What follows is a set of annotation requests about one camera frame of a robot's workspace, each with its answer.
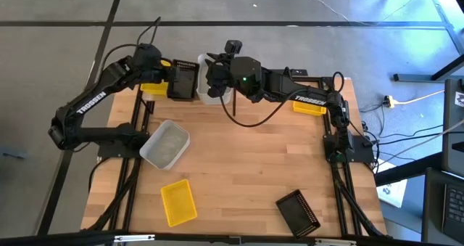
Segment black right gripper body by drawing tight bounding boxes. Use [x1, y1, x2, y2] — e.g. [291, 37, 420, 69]
[208, 57, 235, 94]

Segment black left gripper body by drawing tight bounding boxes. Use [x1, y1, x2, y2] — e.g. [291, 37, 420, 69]
[157, 64, 178, 86]

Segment white plastic basket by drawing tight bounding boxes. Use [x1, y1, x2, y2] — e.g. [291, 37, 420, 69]
[139, 119, 191, 171]
[196, 53, 233, 102]
[197, 57, 233, 106]

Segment yellow plastic basket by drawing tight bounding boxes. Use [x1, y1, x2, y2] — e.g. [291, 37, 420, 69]
[292, 100, 328, 117]
[140, 59, 171, 97]
[160, 179, 199, 228]

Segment small grey floor object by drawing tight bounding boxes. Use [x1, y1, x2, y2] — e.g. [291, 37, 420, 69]
[1, 148, 29, 160]

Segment black desk foot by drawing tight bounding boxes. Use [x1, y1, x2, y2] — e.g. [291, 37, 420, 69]
[393, 53, 464, 83]

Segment black crossbar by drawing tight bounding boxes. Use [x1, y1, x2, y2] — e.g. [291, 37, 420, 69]
[0, 230, 464, 246]

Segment white box with logo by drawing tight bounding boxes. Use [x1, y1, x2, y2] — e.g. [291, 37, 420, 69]
[375, 158, 409, 209]

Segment black desk leg bar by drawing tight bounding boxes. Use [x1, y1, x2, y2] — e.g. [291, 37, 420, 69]
[374, 152, 444, 187]

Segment grey computer case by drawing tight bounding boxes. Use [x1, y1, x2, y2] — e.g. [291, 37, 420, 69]
[441, 78, 464, 178]

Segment dark grey desk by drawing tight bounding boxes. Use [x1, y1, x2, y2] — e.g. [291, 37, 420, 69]
[421, 167, 464, 246]

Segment black keyboard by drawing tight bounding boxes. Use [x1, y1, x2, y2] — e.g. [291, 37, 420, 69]
[441, 182, 464, 242]

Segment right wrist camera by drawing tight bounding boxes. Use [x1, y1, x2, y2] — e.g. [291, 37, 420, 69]
[224, 39, 244, 55]

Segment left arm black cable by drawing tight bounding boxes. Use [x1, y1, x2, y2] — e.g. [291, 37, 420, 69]
[101, 16, 162, 71]

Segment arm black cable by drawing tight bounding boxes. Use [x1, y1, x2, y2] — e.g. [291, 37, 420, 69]
[218, 89, 310, 128]
[101, 16, 162, 71]

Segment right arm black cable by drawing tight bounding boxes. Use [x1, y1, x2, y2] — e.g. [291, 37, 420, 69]
[218, 89, 310, 128]

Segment black aluminium frame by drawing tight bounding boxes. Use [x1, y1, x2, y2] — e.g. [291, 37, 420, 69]
[86, 89, 156, 233]
[266, 68, 388, 239]

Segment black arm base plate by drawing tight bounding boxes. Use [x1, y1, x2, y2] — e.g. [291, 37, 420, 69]
[96, 136, 150, 159]
[322, 134, 376, 164]

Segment thin white floor cable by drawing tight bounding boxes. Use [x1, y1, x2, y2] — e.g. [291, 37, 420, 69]
[299, 0, 351, 22]

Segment black cable under table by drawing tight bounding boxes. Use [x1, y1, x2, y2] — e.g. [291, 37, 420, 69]
[88, 157, 109, 196]

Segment silver bracket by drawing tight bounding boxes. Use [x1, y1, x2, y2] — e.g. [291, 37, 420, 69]
[113, 234, 156, 244]
[314, 237, 358, 246]

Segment white power cable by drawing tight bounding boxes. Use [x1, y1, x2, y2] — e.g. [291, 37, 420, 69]
[394, 89, 446, 105]

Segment black floor cable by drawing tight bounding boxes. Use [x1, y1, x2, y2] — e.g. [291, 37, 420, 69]
[378, 124, 445, 140]
[376, 131, 445, 146]

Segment grey floor cable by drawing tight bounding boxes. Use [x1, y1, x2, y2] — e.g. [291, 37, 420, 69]
[376, 119, 464, 169]

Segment grey metal table rail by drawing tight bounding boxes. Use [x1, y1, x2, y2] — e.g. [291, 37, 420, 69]
[426, 0, 464, 54]

